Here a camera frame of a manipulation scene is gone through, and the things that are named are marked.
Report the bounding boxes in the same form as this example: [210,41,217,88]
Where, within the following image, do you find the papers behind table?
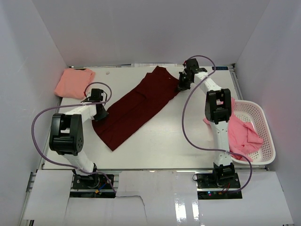
[131,63,178,67]

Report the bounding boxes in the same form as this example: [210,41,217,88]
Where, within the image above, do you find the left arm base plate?
[72,174,114,190]

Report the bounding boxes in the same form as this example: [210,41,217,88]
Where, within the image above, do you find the pink t shirt in basket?
[203,110,263,162]

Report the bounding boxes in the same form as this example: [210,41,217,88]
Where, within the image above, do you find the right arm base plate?
[192,173,241,190]

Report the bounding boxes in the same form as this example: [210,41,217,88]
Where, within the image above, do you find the white perforated plastic basket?
[233,100,276,168]

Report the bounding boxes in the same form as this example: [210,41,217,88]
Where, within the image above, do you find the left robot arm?
[49,89,108,188]

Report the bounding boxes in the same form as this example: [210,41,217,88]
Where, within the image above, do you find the dark red t shirt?
[92,66,179,151]

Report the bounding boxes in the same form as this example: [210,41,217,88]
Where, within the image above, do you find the folded salmon t shirt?
[54,68,95,99]

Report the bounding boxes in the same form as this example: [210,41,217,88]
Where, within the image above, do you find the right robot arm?
[176,55,235,188]

